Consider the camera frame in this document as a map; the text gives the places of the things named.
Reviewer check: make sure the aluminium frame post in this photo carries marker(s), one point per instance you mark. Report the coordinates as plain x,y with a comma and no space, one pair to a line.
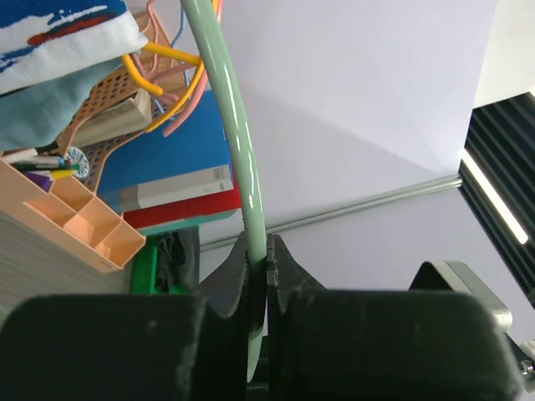
405,193

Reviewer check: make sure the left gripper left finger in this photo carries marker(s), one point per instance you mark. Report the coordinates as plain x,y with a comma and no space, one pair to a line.
133,347

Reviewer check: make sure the green plastic tray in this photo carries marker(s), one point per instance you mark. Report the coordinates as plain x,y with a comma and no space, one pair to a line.
143,271

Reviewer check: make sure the red folder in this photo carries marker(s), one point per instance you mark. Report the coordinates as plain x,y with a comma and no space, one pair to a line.
228,200

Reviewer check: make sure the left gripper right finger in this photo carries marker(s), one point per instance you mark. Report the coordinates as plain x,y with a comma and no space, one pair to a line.
444,338

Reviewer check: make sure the pens in organizer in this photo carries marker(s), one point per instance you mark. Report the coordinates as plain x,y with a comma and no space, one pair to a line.
41,165

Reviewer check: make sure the wooden block book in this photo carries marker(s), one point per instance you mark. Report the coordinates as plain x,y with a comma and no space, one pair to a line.
128,116

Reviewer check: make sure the black trousers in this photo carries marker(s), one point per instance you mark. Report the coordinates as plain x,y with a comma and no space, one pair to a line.
178,261

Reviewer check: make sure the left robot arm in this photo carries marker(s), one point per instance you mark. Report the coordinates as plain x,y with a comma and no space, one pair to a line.
273,334

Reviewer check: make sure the yellow hanger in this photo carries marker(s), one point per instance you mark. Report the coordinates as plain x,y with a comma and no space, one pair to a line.
138,64

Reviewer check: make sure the peach desk organizer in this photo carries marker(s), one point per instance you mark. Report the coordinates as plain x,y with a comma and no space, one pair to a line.
71,215

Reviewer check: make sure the colourful patterned trousers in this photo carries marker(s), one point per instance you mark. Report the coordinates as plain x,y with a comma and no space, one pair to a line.
45,40

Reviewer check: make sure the blue folder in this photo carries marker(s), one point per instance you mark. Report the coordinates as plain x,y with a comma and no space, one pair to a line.
153,170

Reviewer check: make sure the blue wire hanger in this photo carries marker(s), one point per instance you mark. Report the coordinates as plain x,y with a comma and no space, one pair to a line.
174,42

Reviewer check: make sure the mint green hanger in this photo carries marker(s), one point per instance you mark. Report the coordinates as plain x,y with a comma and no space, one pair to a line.
213,50

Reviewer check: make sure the round blue patterned tin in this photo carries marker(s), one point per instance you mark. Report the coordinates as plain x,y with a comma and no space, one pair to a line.
76,156

